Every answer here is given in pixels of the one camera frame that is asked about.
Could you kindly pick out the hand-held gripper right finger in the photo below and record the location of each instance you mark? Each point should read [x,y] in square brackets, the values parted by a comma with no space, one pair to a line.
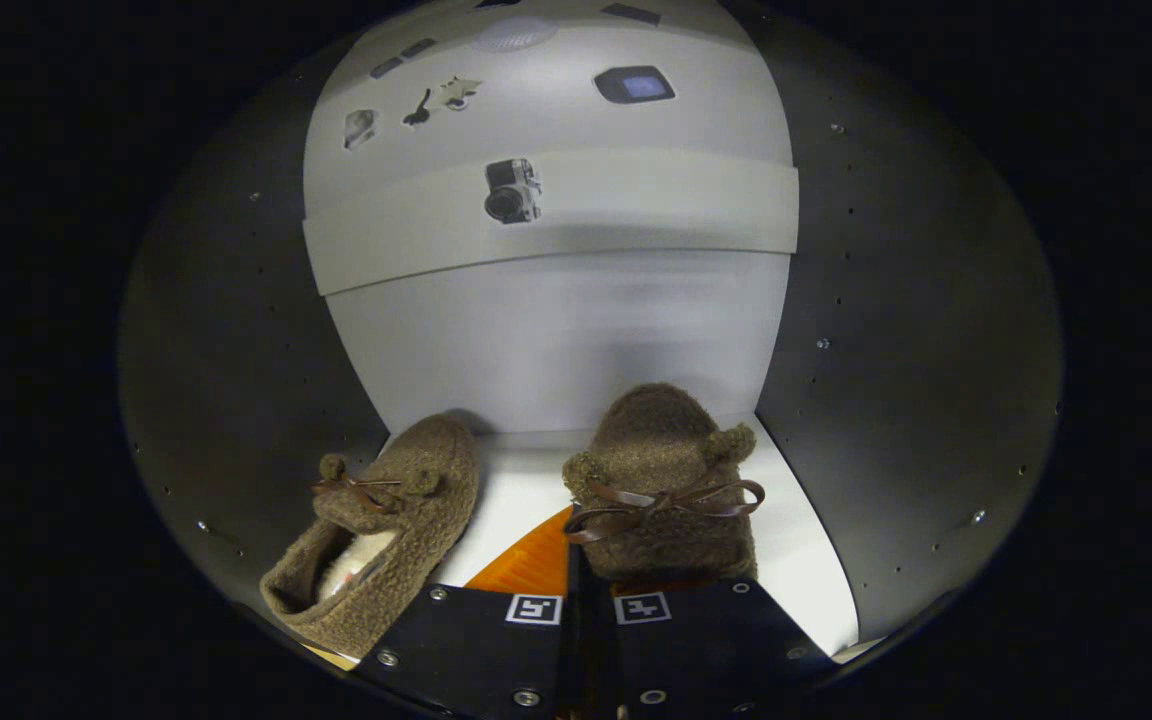
[706,650]

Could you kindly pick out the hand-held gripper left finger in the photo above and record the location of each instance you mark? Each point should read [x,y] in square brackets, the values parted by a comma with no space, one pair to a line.
[481,650]

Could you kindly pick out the brown fuzzy shoe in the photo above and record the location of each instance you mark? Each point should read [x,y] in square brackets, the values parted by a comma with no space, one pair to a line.
[416,470]
[656,430]

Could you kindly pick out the grey shoe cabinet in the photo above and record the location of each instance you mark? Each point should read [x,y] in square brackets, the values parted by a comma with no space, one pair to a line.
[236,350]

